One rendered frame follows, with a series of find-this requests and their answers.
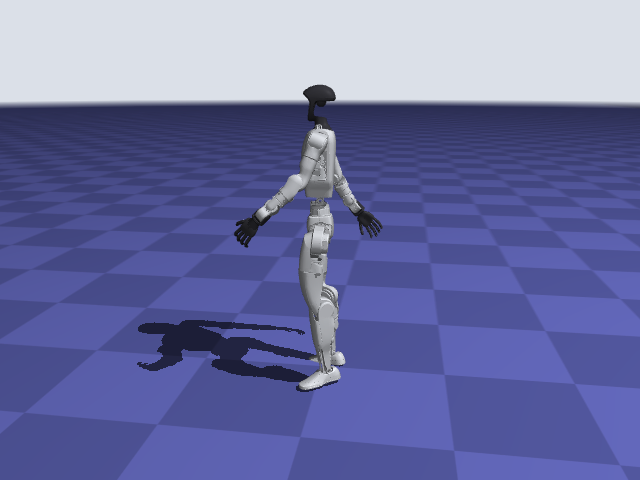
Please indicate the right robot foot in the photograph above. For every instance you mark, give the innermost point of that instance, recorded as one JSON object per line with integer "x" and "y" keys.
{"x": 336, "y": 359}

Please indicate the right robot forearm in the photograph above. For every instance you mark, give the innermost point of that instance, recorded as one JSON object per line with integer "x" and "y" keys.
{"x": 345, "y": 194}

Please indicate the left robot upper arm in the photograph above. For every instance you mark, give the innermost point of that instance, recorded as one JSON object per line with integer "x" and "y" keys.
{"x": 315, "y": 146}

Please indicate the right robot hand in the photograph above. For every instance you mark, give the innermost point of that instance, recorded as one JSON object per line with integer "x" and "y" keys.
{"x": 366, "y": 218}

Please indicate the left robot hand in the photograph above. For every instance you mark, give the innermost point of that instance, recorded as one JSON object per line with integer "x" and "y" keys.
{"x": 249, "y": 227}

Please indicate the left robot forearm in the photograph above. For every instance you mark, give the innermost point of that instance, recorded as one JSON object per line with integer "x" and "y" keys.
{"x": 286, "y": 194}

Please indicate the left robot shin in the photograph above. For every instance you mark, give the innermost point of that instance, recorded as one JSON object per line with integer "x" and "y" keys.
{"x": 322, "y": 329}

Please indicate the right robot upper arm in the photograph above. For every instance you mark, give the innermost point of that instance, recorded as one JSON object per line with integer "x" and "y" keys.
{"x": 337, "y": 172}

